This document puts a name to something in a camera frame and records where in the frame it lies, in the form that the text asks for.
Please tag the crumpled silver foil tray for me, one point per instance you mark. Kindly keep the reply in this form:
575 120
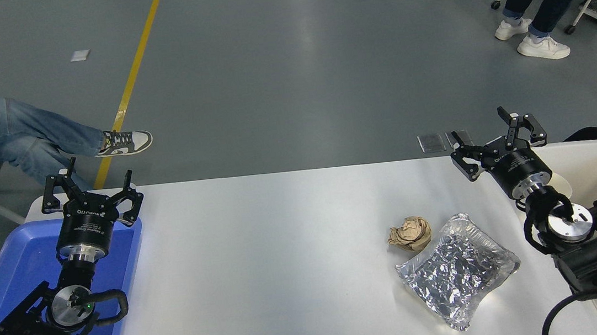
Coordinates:
456 273

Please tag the crumpled tan paper ball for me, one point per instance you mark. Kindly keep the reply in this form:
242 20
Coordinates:
411 233

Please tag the white paper cup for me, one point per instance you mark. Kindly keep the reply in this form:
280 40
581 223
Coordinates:
562 185

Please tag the blue plastic tray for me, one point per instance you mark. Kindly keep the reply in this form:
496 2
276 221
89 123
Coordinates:
19 258

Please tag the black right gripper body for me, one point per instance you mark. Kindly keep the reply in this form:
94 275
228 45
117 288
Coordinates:
518 169

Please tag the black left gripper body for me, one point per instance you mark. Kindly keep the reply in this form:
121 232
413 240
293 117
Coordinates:
88 223

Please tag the grey metal floor plate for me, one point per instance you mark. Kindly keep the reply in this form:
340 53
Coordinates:
432 143
464 136

